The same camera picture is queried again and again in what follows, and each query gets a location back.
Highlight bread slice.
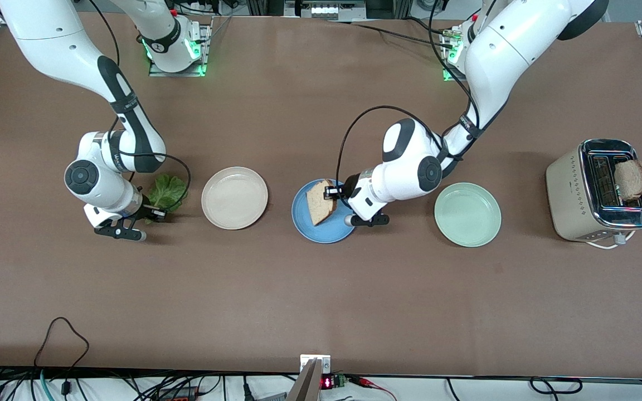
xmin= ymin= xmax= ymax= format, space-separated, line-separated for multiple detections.
xmin=305 ymin=179 xmax=338 ymax=227
xmin=614 ymin=159 xmax=642 ymax=202

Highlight green lettuce leaf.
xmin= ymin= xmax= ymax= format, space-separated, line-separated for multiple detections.
xmin=147 ymin=174 xmax=189 ymax=224

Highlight blue round plate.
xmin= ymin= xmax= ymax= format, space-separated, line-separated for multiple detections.
xmin=291 ymin=178 xmax=358 ymax=244

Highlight off-white round plate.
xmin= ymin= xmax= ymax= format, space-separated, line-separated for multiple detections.
xmin=201 ymin=166 xmax=269 ymax=231

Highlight pale green round plate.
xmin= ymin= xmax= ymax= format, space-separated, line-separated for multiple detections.
xmin=434 ymin=182 xmax=502 ymax=248

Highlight red clip lead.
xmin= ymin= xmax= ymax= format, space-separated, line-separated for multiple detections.
xmin=349 ymin=376 xmax=398 ymax=401

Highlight black orange box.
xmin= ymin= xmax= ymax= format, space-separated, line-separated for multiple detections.
xmin=157 ymin=384 xmax=200 ymax=401

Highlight grey device with lights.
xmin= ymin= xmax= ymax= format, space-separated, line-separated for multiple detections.
xmin=284 ymin=0 xmax=367 ymax=22

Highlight grey angled bar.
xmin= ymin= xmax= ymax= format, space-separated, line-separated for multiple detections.
xmin=285 ymin=358 xmax=323 ymax=401

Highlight beige chrome toaster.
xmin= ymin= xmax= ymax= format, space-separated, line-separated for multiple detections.
xmin=546 ymin=138 xmax=642 ymax=243

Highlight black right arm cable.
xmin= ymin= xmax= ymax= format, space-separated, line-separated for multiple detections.
xmin=88 ymin=0 xmax=192 ymax=212

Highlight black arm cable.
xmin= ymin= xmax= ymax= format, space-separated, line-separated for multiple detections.
xmin=88 ymin=0 xmax=192 ymax=212
xmin=335 ymin=105 xmax=450 ymax=187

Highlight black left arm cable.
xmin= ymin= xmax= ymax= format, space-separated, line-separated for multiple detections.
xmin=335 ymin=105 xmax=450 ymax=187

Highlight black looped thin cable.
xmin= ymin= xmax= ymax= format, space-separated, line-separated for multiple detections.
xmin=32 ymin=316 xmax=90 ymax=385

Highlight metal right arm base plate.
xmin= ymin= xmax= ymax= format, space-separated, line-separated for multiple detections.
xmin=148 ymin=17 xmax=213 ymax=77

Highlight small metal bracket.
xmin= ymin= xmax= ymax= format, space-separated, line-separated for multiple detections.
xmin=300 ymin=354 xmax=332 ymax=375

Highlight black cable on table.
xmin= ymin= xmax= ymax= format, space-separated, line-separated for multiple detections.
xmin=327 ymin=17 xmax=458 ymax=51

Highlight teal cable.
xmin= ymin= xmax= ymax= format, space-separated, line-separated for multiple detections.
xmin=38 ymin=369 xmax=55 ymax=401

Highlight white toaster cord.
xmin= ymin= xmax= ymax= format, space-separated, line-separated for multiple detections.
xmin=586 ymin=231 xmax=636 ymax=250

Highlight black coiled cable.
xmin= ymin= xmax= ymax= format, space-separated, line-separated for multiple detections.
xmin=529 ymin=376 xmax=585 ymax=396

